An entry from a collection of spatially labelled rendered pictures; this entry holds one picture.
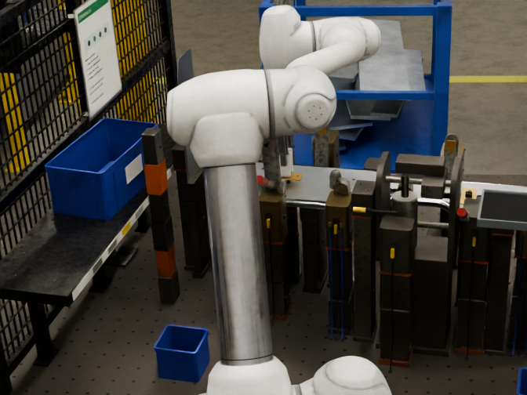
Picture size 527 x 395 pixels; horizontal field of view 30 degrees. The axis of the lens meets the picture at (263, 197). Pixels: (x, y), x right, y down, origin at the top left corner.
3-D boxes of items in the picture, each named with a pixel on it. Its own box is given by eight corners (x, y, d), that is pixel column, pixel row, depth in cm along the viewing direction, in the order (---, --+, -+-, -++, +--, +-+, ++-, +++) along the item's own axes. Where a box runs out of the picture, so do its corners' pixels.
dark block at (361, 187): (377, 327, 251) (377, 180, 231) (372, 343, 245) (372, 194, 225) (357, 324, 252) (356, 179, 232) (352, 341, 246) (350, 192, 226)
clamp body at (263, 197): (293, 307, 261) (288, 189, 245) (284, 328, 253) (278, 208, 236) (269, 304, 263) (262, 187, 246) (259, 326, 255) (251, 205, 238)
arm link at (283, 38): (262, 77, 239) (316, 73, 240) (259, 15, 232) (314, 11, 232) (258, 62, 248) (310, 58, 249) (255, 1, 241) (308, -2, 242)
